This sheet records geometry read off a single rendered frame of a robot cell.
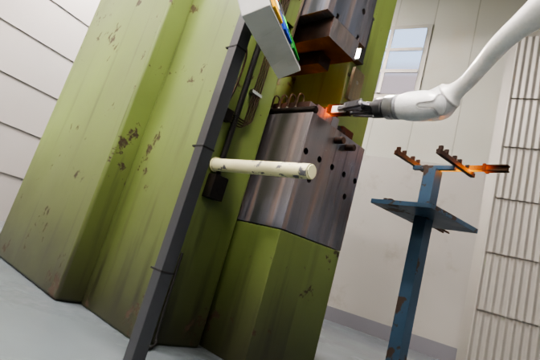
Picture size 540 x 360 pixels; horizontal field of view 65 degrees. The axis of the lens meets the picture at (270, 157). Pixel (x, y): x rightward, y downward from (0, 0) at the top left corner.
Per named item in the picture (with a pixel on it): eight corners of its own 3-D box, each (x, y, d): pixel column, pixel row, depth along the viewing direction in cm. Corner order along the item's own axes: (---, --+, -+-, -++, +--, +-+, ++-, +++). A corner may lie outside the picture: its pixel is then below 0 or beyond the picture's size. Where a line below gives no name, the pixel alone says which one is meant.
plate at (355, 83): (357, 106, 209) (365, 75, 213) (347, 97, 203) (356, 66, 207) (353, 106, 211) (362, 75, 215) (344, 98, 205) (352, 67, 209)
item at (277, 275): (311, 373, 162) (340, 251, 172) (241, 370, 136) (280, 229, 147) (219, 326, 201) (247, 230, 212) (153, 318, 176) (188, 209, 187)
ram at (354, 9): (374, 57, 196) (392, -15, 206) (327, 8, 171) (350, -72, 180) (304, 67, 226) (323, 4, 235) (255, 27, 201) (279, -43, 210)
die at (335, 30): (354, 61, 185) (359, 42, 187) (329, 35, 172) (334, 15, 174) (284, 71, 215) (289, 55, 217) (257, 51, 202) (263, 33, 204)
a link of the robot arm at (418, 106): (393, 122, 149) (411, 121, 158) (436, 121, 138) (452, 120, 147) (392, 91, 148) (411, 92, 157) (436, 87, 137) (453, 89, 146)
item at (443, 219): (477, 233, 191) (478, 229, 191) (431, 207, 168) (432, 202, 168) (418, 226, 215) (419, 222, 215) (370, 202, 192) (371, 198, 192)
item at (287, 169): (315, 183, 120) (320, 165, 121) (304, 177, 116) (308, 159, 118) (218, 173, 151) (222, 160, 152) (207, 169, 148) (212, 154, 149)
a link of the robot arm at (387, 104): (402, 124, 154) (388, 124, 158) (408, 100, 156) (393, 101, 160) (391, 112, 148) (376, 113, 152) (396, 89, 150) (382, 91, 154)
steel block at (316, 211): (340, 251, 172) (365, 149, 183) (280, 228, 147) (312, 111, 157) (248, 230, 212) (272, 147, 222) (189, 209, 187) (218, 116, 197)
